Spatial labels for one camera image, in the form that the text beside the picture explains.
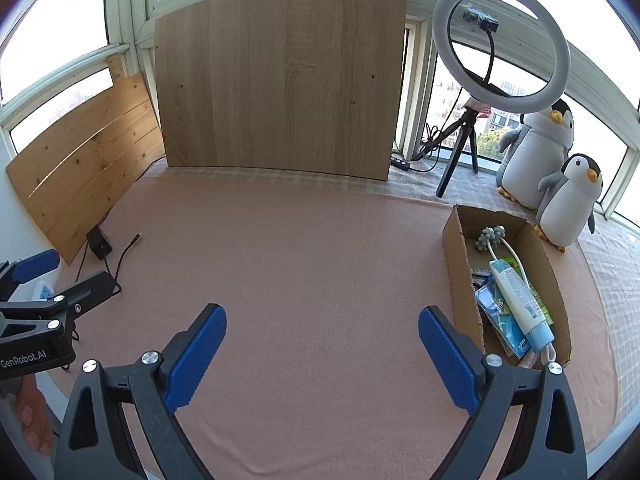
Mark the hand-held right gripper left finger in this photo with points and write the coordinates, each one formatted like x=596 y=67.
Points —
x=195 y=355

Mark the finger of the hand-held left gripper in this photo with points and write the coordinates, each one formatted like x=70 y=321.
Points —
x=37 y=264
x=85 y=292

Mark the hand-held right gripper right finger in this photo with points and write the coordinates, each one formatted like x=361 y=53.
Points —
x=447 y=355

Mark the blue packet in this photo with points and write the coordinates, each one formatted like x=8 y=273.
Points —
x=512 y=340
x=487 y=297

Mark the cardboard box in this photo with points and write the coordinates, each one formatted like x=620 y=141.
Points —
x=462 y=270

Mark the white and blue lotion tube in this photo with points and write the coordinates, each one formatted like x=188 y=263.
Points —
x=520 y=305

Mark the green tube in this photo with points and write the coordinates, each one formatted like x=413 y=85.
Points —
x=540 y=305

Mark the white face roller massager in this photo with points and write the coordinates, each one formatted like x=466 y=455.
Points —
x=492 y=237

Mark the person's left hand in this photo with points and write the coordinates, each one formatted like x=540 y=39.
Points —
x=35 y=425

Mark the black power adapter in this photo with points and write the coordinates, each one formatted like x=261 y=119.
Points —
x=100 y=245

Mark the pine plank panel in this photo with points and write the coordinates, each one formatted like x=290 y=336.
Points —
x=85 y=175

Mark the plaid bed sheet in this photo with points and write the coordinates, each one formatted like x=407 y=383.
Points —
x=615 y=285

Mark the small penguin plush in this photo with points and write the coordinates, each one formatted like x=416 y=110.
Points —
x=570 y=210

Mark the black tripod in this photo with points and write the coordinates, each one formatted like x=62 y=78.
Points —
x=452 y=165

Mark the large penguin plush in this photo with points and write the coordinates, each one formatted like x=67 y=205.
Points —
x=535 y=160

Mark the large light wooden board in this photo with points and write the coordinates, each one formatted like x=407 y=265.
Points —
x=280 y=80

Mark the white window frame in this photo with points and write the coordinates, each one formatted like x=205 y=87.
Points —
x=132 y=10

